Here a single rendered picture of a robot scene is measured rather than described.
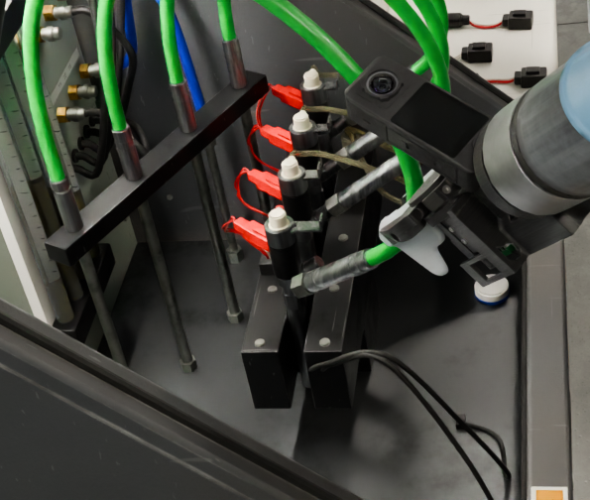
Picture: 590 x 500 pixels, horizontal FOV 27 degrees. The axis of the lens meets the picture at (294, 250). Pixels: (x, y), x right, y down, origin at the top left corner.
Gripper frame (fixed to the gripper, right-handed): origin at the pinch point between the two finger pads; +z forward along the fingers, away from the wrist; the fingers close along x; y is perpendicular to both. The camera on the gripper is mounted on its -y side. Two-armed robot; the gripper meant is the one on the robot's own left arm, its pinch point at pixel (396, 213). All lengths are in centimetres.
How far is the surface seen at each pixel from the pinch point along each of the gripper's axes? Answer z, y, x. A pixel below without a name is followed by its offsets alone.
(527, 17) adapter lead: 44, 1, 53
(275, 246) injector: 20.6, -4.2, -1.3
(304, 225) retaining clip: 19.0, -3.5, 1.6
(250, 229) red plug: 24.4, -6.8, -0.4
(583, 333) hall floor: 136, 60, 72
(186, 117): 31.9, -19.2, 6.5
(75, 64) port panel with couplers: 47, -33, 8
